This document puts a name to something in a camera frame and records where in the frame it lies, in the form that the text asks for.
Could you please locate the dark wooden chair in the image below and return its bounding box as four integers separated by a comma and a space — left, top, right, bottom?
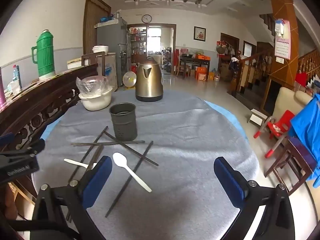
264, 136, 318, 196

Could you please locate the grey table cloth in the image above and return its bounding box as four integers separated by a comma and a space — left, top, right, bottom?
31, 89, 260, 240

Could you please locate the white plastic spoon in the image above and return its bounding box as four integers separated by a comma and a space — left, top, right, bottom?
112, 152, 152, 193
64, 158, 98, 169

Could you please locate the grey metal utensil holder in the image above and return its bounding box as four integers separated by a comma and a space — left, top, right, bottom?
109, 102, 138, 141

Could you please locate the framed flower picture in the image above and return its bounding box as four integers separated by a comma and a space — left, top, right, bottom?
194, 26, 207, 42

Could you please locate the dark wooden dining table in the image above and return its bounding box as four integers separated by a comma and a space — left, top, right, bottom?
179, 56, 210, 78

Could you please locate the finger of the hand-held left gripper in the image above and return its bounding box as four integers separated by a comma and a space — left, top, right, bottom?
0, 133, 15, 145
14, 138, 46, 157

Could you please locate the carved dark wooden bench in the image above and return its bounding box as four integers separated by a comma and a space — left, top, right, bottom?
0, 64, 99, 153

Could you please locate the beige sofa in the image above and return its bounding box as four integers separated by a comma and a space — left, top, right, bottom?
271, 87, 313, 128

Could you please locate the small white fan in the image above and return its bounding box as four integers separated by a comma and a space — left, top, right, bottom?
124, 71, 137, 90

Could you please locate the green thermos flask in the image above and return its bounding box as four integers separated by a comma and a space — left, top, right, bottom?
31, 29, 56, 82

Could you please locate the shelf of bottles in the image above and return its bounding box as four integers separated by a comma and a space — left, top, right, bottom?
130, 27, 148, 55

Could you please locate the white plastic basin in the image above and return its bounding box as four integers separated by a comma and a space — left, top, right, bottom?
78, 86, 113, 111

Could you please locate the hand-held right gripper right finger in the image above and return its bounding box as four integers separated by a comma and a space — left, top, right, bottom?
213, 156, 296, 240

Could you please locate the clear water bottle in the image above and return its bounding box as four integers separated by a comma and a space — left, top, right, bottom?
12, 65, 21, 91

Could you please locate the pink wall calendar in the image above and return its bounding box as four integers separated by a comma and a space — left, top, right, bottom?
274, 19, 291, 60

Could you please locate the red plastic chair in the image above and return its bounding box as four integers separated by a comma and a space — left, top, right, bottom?
254, 110, 295, 158

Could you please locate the pink bottle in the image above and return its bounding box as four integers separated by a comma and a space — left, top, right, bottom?
0, 67, 6, 110

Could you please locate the wooden stair railing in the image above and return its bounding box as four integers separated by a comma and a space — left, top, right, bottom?
236, 49, 320, 93

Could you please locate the blue plastic sheet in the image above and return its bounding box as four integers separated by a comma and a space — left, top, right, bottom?
290, 94, 320, 182

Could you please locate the blue tablecloth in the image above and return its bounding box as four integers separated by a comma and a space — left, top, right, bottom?
31, 99, 248, 180

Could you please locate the brown wooden door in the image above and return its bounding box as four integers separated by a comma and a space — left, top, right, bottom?
83, 0, 112, 55

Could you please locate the small white stool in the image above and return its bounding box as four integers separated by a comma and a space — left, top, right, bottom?
247, 109, 268, 125

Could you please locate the white chest freezer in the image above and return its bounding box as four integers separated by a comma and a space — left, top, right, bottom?
96, 52, 118, 88

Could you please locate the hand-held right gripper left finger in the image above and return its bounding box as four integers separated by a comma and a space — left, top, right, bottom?
30, 156, 113, 240

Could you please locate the grey refrigerator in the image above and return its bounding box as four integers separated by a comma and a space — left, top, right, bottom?
96, 17, 132, 85

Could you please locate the brass-coloured electric kettle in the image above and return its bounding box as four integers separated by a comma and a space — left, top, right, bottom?
135, 56, 164, 102

